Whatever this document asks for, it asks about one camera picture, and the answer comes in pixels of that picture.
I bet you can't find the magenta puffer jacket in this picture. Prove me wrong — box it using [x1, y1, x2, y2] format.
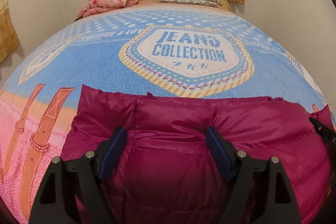
[62, 86, 333, 223]

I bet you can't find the beige side curtain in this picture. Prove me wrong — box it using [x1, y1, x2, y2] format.
[0, 0, 20, 63]

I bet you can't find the blue and pink bedspread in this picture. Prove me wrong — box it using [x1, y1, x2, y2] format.
[1, 3, 329, 223]

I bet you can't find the folded pink floral blanket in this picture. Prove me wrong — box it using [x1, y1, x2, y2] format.
[76, 0, 139, 18]

